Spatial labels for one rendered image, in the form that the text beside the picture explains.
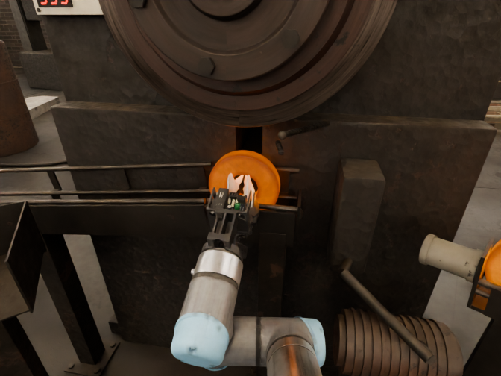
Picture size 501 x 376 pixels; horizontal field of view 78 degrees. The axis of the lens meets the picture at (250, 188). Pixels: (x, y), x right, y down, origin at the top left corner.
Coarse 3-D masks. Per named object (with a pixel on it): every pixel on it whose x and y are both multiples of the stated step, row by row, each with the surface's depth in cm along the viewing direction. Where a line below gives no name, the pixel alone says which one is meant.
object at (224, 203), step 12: (216, 192) 57; (228, 192) 56; (216, 204) 53; (228, 204) 55; (240, 204) 55; (216, 216) 53; (228, 216) 52; (240, 216) 53; (216, 228) 52; (228, 228) 52; (240, 228) 55; (216, 240) 50; (228, 240) 48; (240, 252) 50
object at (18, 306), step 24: (0, 216) 64; (24, 216) 61; (0, 240) 66; (24, 240) 58; (0, 264) 65; (24, 264) 56; (0, 288) 59; (24, 288) 53; (0, 312) 54; (24, 312) 54; (0, 336) 62; (24, 336) 69; (0, 360) 64; (24, 360) 67
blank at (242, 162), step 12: (228, 156) 64; (240, 156) 63; (252, 156) 63; (216, 168) 65; (228, 168) 64; (240, 168) 64; (252, 168) 63; (264, 168) 63; (216, 180) 66; (264, 180) 64; (276, 180) 64; (264, 192) 66; (276, 192) 65
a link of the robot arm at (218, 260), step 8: (216, 248) 49; (200, 256) 49; (208, 256) 48; (216, 256) 48; (224, 256) 48; (232, 256) 48; (200, 264) 48; (208, 264) 47; (216, 264) 47; (224, 264) 47; (232, 264) 48; (240, 264) 49; (192, 272) 50; (216, 272) 46; (224, 272) 46; (232, 272) 47; (240, 272) 49; (240, 280) 49
